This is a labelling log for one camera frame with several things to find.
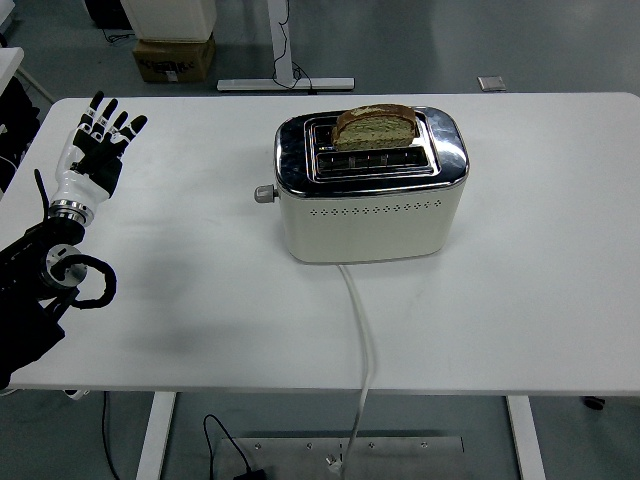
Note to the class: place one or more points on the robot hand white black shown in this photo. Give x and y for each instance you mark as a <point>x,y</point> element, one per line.
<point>80,187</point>

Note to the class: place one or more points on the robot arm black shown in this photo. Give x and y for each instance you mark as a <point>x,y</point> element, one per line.
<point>25,300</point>

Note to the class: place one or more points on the grey toaster lever knob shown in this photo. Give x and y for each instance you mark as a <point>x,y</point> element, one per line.
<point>265,194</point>

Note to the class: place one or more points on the cream and chrome toaster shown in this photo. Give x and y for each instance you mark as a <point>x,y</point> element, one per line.
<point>370,225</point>

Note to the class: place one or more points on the black equipment rack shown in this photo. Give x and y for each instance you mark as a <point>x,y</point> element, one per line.
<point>15,130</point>

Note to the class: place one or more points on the white side table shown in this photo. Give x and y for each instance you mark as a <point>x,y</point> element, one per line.
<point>10,62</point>

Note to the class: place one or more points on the brown cardboard box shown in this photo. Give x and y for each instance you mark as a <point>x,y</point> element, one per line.
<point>172,60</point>

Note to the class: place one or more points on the black box on floor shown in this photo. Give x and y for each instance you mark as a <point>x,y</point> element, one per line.
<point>107,12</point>

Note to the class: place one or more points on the white plastic container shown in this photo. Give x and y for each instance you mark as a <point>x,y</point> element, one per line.
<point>170,20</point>

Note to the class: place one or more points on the white desk leg with foot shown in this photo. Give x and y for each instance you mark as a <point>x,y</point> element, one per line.
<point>280,40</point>

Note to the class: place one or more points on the white table leg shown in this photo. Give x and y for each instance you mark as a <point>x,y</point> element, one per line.
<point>155,435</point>
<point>525,440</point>

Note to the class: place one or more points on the brown bread slice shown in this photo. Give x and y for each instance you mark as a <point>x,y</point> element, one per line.
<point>372,132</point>

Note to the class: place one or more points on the grey metal plate with screws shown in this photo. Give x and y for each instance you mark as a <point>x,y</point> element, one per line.
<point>400,455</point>

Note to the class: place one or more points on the grey square floor plate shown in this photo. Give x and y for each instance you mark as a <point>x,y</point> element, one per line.
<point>491,83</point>

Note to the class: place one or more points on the black caster wheel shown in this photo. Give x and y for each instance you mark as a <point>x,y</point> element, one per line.
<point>594,402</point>

